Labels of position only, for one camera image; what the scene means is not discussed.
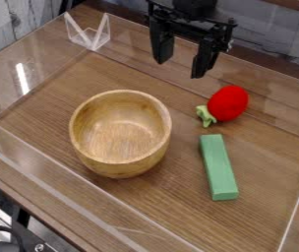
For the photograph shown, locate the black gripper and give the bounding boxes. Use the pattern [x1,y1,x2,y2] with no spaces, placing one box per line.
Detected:
[146,0,237,79]

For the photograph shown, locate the red plush strawberry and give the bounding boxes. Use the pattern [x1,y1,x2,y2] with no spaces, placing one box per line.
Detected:
[195,85,249,128]

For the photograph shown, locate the wooden bowl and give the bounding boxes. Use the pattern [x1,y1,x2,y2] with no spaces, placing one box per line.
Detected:
[67,90,172,179]

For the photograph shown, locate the green rectangular block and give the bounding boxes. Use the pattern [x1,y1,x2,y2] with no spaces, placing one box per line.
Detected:
[199,134,239,201]

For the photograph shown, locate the black cable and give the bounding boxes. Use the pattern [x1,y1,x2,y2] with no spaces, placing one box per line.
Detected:
[0,224,26,252]

